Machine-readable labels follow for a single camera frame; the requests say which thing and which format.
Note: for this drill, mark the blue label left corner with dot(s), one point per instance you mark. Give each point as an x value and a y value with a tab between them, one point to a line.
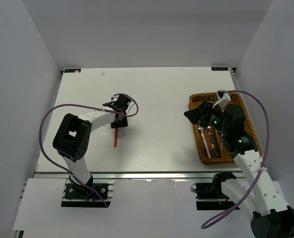
72	70

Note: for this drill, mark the fork with black dotted handle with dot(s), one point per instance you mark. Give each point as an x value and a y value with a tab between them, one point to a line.
222	142

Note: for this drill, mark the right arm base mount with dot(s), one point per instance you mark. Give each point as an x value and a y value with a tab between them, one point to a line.
209	196

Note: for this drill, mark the blue label right corner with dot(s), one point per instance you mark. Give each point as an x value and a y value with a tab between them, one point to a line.
219	69

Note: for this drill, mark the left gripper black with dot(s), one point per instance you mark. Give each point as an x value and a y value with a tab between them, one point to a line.
123	124

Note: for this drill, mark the blue label corner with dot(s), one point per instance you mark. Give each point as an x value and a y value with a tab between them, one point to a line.
72	70
219	69

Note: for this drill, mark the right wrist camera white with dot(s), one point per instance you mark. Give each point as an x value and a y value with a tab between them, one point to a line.
223	98

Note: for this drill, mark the red chopstick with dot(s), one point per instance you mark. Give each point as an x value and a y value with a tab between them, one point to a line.
116	138

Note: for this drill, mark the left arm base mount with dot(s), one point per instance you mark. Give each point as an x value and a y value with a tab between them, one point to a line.
75	196

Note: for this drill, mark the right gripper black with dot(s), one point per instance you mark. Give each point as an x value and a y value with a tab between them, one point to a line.
201	113

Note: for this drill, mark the spoon with dark dotted handle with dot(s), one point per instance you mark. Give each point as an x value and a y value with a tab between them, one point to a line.
213	142

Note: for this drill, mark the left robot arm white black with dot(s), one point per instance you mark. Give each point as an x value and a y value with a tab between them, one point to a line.
72	138

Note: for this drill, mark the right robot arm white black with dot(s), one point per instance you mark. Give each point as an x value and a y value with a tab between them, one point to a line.
269	214

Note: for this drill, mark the wicker cutlery basket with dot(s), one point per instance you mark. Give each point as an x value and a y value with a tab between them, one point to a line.
248	124

